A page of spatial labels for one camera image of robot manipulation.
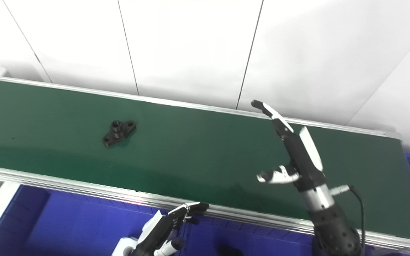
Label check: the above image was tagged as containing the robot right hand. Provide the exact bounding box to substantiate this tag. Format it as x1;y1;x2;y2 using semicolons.
251;100;326;192

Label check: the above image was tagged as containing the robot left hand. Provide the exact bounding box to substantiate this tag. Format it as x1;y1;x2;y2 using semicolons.
130;202;210;256

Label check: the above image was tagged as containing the black flanged part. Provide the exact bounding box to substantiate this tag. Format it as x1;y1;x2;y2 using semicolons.
217;244;245;256
102;120;137;148

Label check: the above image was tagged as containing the green conveyor belt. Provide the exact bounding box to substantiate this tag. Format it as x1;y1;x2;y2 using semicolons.
0;73;410;255
0;78;410;243

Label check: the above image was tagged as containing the blue bin with white parts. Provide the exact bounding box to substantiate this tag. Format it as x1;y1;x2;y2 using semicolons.
0;184;191;256

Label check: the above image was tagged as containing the blue bin with black parts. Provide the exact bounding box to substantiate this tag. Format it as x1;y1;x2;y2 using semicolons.
184;213;319;256

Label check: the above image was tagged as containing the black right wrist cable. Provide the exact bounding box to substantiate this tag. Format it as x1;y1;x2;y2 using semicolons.
330;184;366;256

